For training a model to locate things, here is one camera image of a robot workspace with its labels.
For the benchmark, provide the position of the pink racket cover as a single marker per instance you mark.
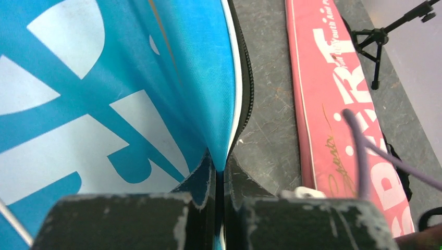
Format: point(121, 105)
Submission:
point(328, 78)

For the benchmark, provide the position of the blue racket cover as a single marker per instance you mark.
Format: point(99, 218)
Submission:
point(114, 97)

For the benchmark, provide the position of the black mini tripod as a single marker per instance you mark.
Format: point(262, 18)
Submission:
point(379, 36)

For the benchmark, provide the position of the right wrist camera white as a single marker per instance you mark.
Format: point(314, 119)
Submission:
point(302, 192)

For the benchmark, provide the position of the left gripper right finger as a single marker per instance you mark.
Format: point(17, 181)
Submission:
point(256, 219)

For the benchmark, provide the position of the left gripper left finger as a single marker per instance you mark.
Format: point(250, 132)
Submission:
point(181, 219)

